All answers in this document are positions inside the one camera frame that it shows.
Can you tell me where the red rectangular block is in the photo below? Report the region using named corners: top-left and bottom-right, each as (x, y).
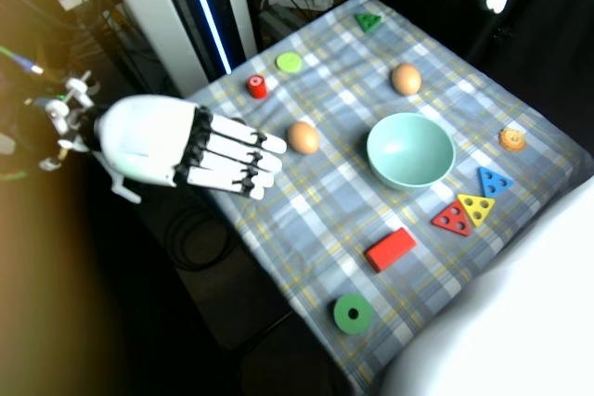
top-left (365, 226), bottom-right (418, 274)

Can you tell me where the green ring block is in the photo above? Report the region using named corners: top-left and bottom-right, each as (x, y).
top-left (332, 293), bottom-right (374, 336)

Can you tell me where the blue triangle block with holes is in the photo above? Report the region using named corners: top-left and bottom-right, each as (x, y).
top-left (477, 166), bottom-right (515, 198)

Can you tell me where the red cylinder block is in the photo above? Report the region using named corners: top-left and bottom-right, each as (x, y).
top-left (246, 74), bottom-right (269, 100)

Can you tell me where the brown egg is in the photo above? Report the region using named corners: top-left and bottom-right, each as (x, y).
top-left (391, 62), bottom-right (423, 96)
top-left (286, 121), bottom-right (321, 156)

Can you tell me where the white column with blue light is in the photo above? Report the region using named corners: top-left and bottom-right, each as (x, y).
top-left (95, 0), bottom-right (259, 98)

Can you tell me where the red triangle block with holes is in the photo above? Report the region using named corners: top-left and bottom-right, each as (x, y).
top-left (431, 201), bottom-right (472, 237)

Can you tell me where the white robot body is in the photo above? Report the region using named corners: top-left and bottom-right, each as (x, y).
top-left (378, 177), bottom-right (594, 396)

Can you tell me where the black coiled cable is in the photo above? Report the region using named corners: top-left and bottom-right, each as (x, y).
top-left (164, 208), bottom-right (233, 273)

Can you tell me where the yellow triangle block with holes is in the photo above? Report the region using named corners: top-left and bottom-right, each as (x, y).
top-left (457, 193), bottom-right (497, 228)

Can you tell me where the tan toy cookie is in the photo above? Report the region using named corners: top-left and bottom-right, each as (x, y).
top-left (497, 127), bottom-right (528, 153)

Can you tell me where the lime green toy cookie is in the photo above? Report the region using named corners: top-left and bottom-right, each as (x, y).
top-left (275, 51), bottom-right (303, 74)

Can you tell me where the blue plaid cloth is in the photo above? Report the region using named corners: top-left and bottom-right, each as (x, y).
top-left (187, 0), bottom-right (594, 396)

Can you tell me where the mint green bowl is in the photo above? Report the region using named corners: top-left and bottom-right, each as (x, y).
top-left (366, 111), bottom-right (457, 192)

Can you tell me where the green triangle block with holes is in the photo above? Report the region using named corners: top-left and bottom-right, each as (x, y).
top-left (355, 12), bottom-right (382, 34)

